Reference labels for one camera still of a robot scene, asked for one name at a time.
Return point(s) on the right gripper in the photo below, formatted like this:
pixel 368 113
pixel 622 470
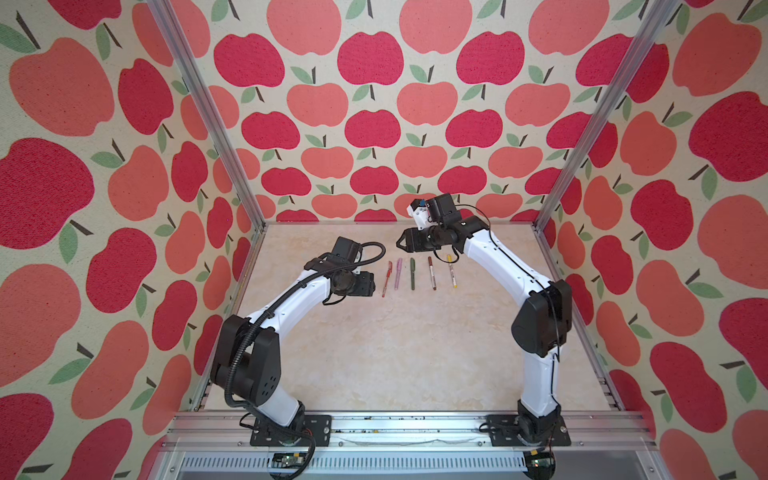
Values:
pixel 414 244

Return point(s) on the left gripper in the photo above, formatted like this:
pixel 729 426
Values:
pixel 367 285

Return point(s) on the green pen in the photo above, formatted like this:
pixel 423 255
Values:
pixel 412 273

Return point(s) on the pink pen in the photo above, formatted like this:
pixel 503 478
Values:
pixel 397 279

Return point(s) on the white pen yellow tip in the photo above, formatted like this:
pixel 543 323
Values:
pixel 452 273

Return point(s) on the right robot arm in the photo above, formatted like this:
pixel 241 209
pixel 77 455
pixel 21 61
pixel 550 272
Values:
pixel 541 326

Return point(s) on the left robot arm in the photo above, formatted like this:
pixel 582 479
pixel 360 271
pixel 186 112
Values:
pixel 247 359

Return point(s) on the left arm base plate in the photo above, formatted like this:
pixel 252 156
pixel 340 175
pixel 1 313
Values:
pixel 313 429

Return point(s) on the white slotted cable duct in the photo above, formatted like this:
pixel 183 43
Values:
pixel 360 462

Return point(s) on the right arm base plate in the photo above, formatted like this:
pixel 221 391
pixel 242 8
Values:
pixel 525 431

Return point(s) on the aluminium front rail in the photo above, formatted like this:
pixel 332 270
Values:
pixel 420 430

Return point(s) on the left aluminium corner post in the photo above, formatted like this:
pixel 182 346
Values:
pixel 170 27

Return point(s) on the aluminium corner post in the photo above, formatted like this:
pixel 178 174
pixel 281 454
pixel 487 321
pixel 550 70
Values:
pixel 650 28
pixel 170 27

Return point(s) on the right aluminium corner post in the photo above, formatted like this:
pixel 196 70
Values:
pixel 650 28

